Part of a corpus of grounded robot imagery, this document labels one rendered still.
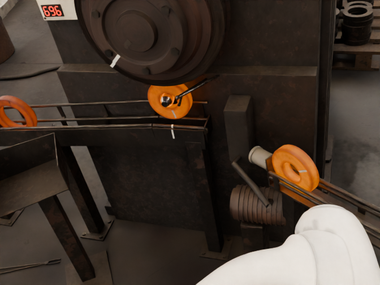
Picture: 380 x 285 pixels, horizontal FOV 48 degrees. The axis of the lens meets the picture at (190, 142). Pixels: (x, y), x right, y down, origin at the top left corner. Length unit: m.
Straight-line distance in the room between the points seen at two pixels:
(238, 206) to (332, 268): 0.89
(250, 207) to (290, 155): 0.30
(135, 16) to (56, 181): 0.71
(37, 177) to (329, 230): 1.25
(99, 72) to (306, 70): 0.74
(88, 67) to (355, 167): 1.42
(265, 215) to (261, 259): 0.87
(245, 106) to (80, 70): 0.65
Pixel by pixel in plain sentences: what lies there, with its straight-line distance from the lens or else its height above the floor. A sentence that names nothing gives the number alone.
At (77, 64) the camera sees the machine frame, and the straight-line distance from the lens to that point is 1.73.
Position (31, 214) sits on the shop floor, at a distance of 2.49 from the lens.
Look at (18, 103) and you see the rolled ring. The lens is 1.85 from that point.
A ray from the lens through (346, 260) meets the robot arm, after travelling 0.63.
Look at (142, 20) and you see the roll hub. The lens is 1.22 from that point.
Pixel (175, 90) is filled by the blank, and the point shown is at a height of 0.86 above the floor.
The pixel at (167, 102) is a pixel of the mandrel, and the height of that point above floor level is 0.83.
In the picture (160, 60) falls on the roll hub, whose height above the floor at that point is 1.03.
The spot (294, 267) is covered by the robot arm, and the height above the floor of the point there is 1.10.
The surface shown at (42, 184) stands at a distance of 1.66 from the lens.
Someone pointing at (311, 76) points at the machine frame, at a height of 0.87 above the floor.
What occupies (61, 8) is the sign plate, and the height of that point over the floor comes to 1.10.
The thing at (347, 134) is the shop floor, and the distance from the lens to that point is 2.56.
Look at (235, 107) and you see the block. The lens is 1.40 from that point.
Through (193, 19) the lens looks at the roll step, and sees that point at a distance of 1.23.
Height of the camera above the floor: 1.61
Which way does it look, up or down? 39 degrees down
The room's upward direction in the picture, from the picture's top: 12 degrees counter-clockwise
